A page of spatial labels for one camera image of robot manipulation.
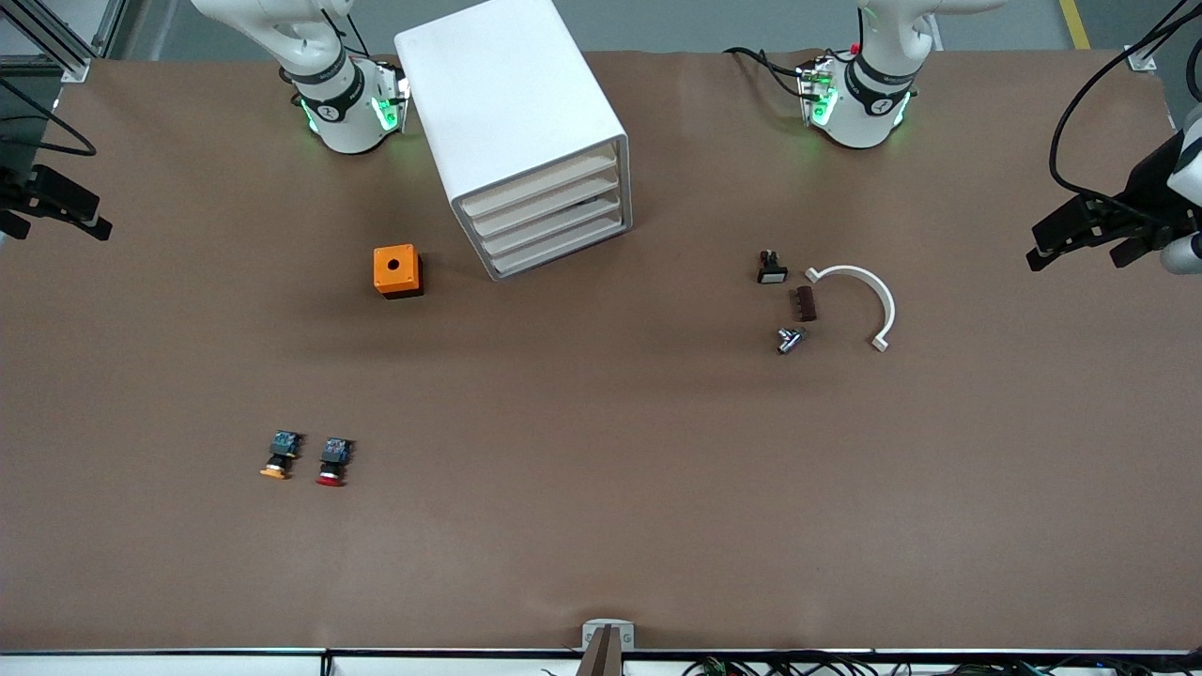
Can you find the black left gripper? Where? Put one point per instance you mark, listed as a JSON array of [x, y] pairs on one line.
[[1143, 191]]

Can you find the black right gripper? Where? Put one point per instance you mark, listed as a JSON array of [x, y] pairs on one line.
[[28, 186]]

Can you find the white plastic drawer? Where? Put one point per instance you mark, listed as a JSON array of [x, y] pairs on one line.
[[540, 184], [562, 252], [549, 207], [554, 230]]

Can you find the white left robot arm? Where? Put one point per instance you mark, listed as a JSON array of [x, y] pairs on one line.
[[864, 122]]

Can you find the yellow push button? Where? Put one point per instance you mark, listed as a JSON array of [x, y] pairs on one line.
[[280, 455]]

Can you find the red push button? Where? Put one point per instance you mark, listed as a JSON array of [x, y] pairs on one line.
[[333, 462]]

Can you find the small brown block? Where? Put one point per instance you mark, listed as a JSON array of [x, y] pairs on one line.
[[804, 304]]

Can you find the chrome metal fitting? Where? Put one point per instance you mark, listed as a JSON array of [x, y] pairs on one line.
[[791, 340]]

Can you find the orange box with hole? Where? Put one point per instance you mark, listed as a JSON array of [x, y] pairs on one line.
[[394, 268]]

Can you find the white plastic divided tray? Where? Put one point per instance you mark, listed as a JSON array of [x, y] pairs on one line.
[[498, 94]]

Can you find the brown table cover mat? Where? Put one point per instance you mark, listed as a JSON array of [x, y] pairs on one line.
[[601, 422]]

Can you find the aluminium frame profile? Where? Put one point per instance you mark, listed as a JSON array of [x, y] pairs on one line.
[[56, 45]]

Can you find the small metal corner bracket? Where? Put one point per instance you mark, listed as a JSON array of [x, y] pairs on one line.
[[1142, 59]]

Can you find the white curved plastic bracket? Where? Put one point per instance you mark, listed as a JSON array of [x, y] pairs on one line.
[[878, 296]]

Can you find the small black switch part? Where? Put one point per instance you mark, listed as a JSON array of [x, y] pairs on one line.
[[772, 270]]

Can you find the white table edge rail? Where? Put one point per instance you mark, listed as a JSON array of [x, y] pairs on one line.
[[188, 663]]

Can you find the grey metal camera mount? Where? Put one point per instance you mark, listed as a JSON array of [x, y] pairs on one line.
[[608, 643]]

